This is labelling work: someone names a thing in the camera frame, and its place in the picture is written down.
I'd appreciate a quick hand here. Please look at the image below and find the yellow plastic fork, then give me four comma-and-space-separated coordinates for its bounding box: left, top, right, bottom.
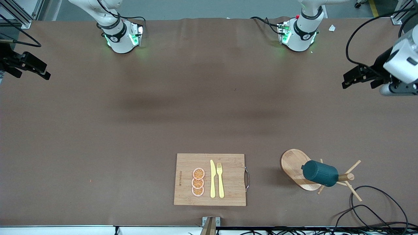
217, 163, 225, 199

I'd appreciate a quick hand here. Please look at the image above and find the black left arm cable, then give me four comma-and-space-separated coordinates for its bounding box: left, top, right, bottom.
346, 9, 418, 71

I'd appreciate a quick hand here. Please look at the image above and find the wooden mug tree stand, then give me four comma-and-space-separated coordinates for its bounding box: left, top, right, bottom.
280, 149, 362, 202

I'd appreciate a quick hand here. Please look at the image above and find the dark green mug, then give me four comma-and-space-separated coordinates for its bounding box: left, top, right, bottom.
301, 160, 339, 187

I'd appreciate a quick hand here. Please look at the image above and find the bamboo cutting board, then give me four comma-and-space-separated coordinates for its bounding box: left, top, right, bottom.
173, 153, 247, 207

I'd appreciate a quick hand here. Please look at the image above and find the black base power cable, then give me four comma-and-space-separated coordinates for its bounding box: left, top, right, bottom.
250, 16, 283, 35
96, 0, 146, 33

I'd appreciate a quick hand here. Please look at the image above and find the yellow plastic knife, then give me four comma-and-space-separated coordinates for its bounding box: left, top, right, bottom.
210, 160, 216, 198

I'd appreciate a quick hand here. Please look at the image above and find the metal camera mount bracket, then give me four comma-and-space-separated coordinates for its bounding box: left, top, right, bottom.
200, 216, 221, 235

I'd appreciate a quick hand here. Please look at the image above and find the black looped cable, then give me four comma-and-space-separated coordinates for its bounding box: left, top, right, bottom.
332, 185, 409, 235

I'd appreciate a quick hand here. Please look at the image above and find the aluminium frame profile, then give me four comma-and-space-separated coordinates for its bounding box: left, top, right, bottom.
391, 0, 418, 25
0, 0, 45, 29

